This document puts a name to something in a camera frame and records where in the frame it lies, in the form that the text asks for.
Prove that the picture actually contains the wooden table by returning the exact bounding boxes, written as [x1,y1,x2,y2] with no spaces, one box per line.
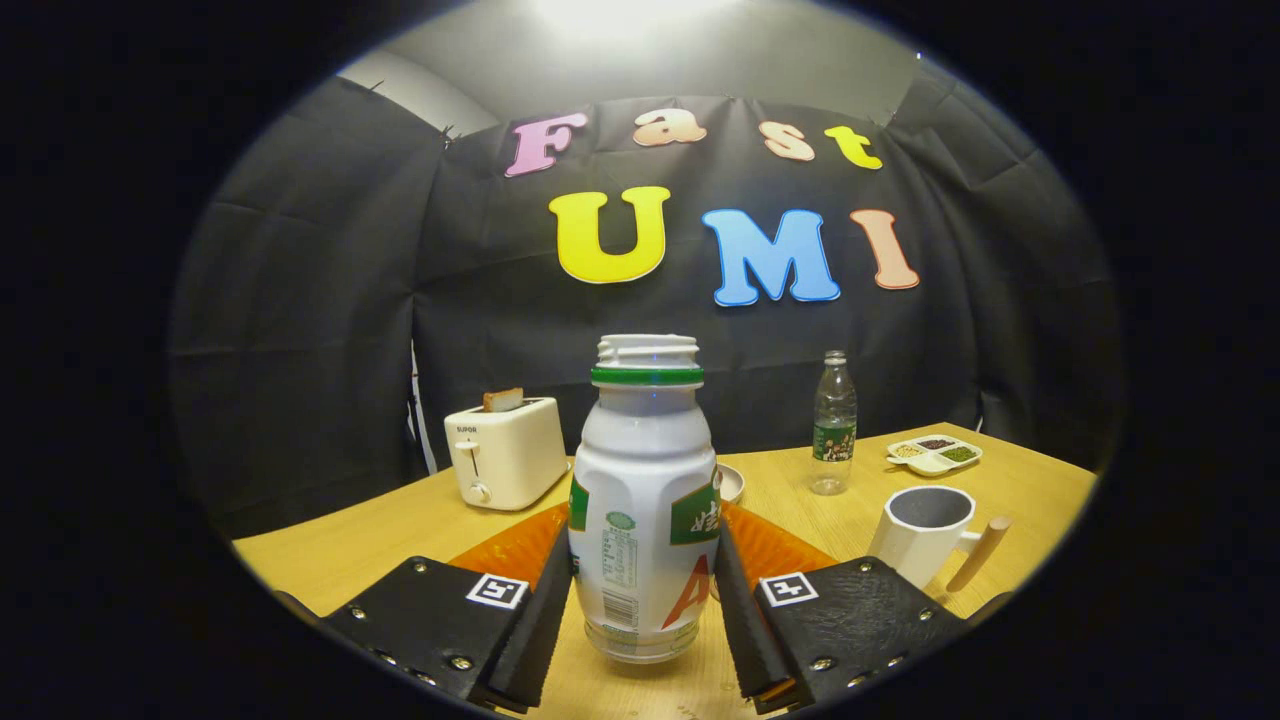
[232,422,1101,720]

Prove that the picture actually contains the ceiling light panel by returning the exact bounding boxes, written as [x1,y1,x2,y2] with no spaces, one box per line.
[530,0,741,33]

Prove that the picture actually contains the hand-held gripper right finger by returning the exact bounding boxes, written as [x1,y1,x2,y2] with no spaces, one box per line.
[714,503,971,715]

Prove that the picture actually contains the cream white toaster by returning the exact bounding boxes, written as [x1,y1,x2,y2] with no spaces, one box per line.
[444,397,571,512]

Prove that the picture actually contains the black backdrop cloth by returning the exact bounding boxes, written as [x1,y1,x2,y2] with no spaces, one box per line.
[165,50,1121,541]

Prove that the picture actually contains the white divided tray with beans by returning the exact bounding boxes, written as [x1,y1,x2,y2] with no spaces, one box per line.
[886,434,984,477]

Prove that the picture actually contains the clear plastic water bottle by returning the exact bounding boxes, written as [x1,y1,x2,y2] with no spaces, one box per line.
[810,350,859,497]

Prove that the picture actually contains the white juice bottle green label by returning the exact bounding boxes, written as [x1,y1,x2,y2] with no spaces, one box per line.
[567,334,723,665]

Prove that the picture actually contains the white cup wooden handle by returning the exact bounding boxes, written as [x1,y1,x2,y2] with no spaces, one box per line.
[866,485,1013,593]

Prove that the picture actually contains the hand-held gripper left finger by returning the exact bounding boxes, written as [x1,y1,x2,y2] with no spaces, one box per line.
[318,503,576,715]

